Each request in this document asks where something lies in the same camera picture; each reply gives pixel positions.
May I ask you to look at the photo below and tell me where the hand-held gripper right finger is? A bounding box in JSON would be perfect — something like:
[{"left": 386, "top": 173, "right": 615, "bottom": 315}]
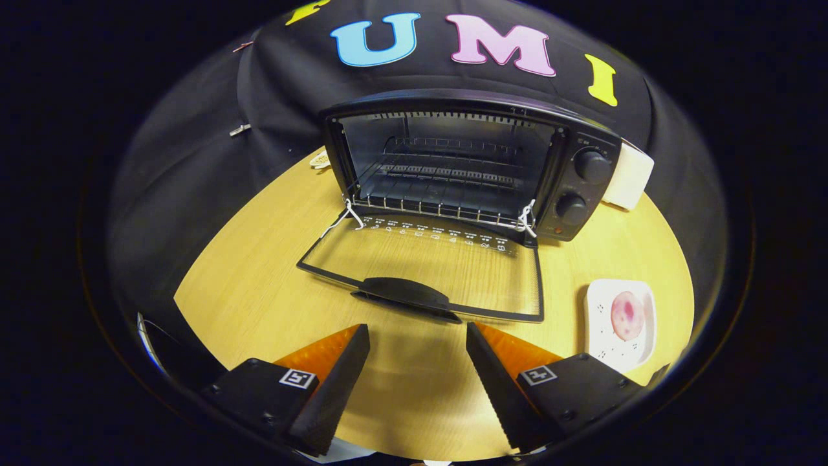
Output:
[{"left": 466, "top": 322, "right": 648, "bottom": 452}]

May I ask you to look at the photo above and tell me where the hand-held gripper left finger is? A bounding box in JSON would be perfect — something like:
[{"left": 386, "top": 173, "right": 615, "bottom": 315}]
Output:
[{"left": 199, "top": 324, "right": 371, "bottom": 457}]

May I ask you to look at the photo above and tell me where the white square plate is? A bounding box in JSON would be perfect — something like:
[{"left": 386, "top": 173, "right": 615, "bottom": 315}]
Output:
[{"left": 585, "top": 278, "right": 657, "bottom": 375}]

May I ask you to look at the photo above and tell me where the pink ham slice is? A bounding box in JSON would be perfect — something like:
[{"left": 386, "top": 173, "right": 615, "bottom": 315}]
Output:
[{"left": 611, "top": 291, "right": 645, "bottom": 342}]

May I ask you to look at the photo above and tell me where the black toaster oven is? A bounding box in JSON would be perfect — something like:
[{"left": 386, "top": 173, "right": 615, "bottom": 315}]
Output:
[{"left": 296, "top": 89, "right": 623, "bottom": 324}]

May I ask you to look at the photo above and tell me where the white bread toaster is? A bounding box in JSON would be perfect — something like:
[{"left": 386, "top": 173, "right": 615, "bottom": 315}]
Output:
[{"left": 600, "top": 141, "right": 655, "bottom": 212}]

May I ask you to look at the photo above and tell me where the white string tie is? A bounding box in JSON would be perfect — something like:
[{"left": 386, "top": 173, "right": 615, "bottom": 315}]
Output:
[
  {"left": 321, "top": 198, "right": 365, "bottom": 239},
  {"left": 516, "top": 199, "right": 538, "bottom": 239}
]

